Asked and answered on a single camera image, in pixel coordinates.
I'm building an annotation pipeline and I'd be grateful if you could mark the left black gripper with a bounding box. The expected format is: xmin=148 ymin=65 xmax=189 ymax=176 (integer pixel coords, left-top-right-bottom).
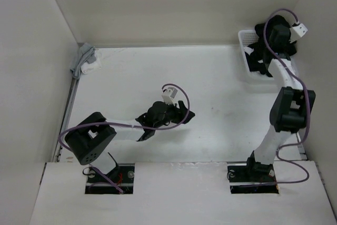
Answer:
xmin=154 ymin=99 xmax=194 ymax=129

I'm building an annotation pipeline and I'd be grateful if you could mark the black tank top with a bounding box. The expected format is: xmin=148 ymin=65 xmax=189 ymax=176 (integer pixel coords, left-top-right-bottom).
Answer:
xmin=245 ymin=15 xmax=290 ymax=78

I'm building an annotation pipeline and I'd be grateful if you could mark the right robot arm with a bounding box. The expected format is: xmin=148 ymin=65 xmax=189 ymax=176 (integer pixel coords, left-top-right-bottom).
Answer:
xmin=244 ymin=25 xmax=315 ymax=187

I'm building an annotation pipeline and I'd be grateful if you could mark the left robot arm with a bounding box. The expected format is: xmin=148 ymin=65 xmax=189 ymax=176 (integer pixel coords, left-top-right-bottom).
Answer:
xmin=65 ymin=101 xmax=195 ymax=182

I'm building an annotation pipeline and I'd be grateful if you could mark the folded white tank top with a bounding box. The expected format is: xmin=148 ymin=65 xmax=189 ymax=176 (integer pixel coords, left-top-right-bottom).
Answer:
xmin=81 ymin=51 xmax=102 ymax=75

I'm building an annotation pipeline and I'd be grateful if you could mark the folded grey tank top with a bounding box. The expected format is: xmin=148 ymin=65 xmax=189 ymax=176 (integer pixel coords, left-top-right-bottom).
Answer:
xmin=70 ymin=43 xmax=96 ymax=80

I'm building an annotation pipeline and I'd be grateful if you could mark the white plastic basket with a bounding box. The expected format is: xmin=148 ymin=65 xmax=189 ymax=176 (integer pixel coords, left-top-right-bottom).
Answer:
xmin=237 ymin=28 xmax=301 ymax=83

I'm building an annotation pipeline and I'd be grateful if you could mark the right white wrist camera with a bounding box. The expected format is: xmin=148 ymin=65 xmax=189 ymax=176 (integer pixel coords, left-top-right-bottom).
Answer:
xmin=289 ymin=23 xmax=308 ymax=43

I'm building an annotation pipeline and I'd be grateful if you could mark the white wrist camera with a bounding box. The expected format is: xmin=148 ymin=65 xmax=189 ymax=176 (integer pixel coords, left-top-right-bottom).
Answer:
xmin=289 ymin=23 xmax=308 ymax=43
xmin=162 ymin=85 xmax=178 ymax=105

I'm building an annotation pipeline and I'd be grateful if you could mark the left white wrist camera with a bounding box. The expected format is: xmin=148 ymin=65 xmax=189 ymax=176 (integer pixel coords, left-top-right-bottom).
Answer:
xmin=162 ymin=85 xmax=178 ymax=105

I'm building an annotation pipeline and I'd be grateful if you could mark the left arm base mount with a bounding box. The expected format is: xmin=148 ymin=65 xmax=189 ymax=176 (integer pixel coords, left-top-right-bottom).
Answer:
xmin=82 ymin=164 xmax=135 ymax=195

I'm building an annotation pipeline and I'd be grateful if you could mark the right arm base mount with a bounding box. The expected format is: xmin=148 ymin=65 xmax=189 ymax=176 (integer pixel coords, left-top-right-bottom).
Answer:
xmin=227 ymin=164 xmax=279 ymax=194

